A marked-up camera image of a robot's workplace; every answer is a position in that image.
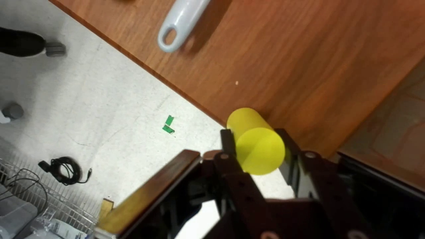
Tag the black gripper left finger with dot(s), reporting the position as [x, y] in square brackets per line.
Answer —
[234, 177]

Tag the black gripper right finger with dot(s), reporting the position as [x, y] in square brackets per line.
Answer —
[317, 177]

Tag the yellow cylinder block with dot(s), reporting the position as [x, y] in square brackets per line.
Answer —
[260, 147]

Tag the green floor tape marker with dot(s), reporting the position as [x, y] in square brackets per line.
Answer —
[169, 125]

